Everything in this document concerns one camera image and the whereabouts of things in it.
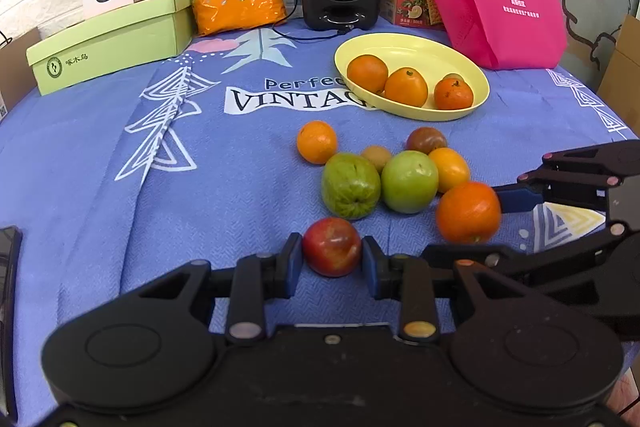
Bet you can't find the orange with green stem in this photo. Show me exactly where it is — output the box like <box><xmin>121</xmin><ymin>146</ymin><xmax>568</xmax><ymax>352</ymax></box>
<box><xmin>384</xmin><ymin>67</ymin><xmax>429</xmax><ymax>106</ymax></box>

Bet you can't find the brown kiwi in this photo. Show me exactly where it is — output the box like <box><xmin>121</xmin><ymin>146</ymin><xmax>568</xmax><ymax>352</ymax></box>
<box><xmin>361</xmin><ymin>145</ymin><xmax>393</xmax><ymax>174</ymax></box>

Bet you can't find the mandarin with black stem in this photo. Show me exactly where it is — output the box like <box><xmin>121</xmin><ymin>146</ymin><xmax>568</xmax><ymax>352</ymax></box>
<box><xmin>433</xmin><ymin>77</ymin><xmax>474</xmax><ymax>110</ymax></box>

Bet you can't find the round orange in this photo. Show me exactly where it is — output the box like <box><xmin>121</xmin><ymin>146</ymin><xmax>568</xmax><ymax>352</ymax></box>
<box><xmin>346</xmin><ymin>55</ymin><xmax>389</xmax><ymax>94</ymax></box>

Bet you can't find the large orange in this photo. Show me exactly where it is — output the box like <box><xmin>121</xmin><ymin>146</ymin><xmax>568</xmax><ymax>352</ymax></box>
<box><xmin>436</xmin><ymin>181</ymin><xmax>502</xmax><ymax>245</ymax></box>

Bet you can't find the green shoebox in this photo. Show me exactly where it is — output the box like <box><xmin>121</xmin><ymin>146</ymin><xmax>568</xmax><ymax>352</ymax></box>
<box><xmin>26</xmin><ymin>0</ymin><xmax>195</xmax><ymax>96</ymax></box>

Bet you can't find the cardboard box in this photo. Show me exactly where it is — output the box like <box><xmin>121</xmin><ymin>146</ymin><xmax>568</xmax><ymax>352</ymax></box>
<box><xmin>597</xmin><ymin>14</ymin><xmax>640</xmax><ymax>118</ymax></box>
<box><xmin>0</xmin><ymin>27</ymin><xmax>41</xmax><ymax>118</ymax></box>

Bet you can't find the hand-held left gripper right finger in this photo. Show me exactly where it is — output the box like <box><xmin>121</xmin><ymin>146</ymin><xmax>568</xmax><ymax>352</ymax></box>
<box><xmin>361</xmin><ymin>236</ymin><xmax>536</xmax><ymax>344</ymax></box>

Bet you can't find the blue printed tablecloth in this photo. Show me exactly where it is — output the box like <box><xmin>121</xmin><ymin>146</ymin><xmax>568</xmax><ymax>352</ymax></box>
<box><xmin>0</xmin><ymin>14</ymin><xmax>640</xmax><ymax>427</ymax></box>

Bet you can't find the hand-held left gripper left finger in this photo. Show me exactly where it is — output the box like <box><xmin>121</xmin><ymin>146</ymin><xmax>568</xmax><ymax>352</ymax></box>
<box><xmin>135</xmin><ymin>234</ymin><xmax>304</xmax><ymax>347</ymax></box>

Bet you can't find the green apple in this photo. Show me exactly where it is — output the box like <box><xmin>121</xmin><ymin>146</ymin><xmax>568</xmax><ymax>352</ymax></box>
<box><xmin>381</xmin><ymin>150</ymin><xmax>440</xmax><ymax>214</ymax></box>

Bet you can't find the yellow oval plate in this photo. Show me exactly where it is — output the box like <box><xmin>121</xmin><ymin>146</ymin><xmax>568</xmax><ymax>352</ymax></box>
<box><xmin>334</xmin><ymin>33</ymin><xmax>491</xmax><ymax>122</ymax></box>

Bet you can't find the yellow orange persimmon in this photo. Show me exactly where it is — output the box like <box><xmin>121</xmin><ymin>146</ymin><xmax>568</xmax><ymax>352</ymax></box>
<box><xmin>428</xmin><ymin>147</ymin><xmax>472</xmax><ymax>194</ymax></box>

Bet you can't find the black flat device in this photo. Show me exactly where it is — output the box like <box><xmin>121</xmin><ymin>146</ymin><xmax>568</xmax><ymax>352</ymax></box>
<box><xmin>0</xmin><ymin>226</ymin><xmax>23</xmax><ymax>423</ymax></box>

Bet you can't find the black speaker cable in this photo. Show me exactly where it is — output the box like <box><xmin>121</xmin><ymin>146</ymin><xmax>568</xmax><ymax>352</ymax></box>
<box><xmin>272</xmin><ymin>9</ymin><xmax>354</xmax><ymax>42</ymax></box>

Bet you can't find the red apple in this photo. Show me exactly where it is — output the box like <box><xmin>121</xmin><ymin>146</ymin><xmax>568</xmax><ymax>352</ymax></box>
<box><xmin>302</xmin><ymin>217</ymin><xmax>363</xmax><ymax>278</ymax></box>

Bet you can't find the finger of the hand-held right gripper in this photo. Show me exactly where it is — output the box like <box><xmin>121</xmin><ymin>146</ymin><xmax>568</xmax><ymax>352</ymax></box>
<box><xmin>422</xmin><ymin>224</ymin><xmax>629</xmax><ymax>284</ymax></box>
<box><xmin>494</xmin><ymin>141</ymin><xmax>640</xmax><ymax>215</ymax></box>

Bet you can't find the striped green guava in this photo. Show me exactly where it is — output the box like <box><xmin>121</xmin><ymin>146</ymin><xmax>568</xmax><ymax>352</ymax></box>
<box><xmin>321</xmin><ymin>152</ymin><xmax>382</xmax><ymax>220</ymax></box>

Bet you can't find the small orange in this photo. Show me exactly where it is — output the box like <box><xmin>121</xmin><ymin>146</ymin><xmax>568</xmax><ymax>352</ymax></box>
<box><xmin>296</xmin><ymin>120</ymin><xmax>338</xmax><ymax>165</ymax></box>

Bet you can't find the dark red tomato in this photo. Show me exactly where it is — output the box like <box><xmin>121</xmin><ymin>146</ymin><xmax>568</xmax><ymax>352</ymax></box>
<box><xmin>406</xmin><ymin>127</ymin><xmax>448</xmax><ymax>155</ymax></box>

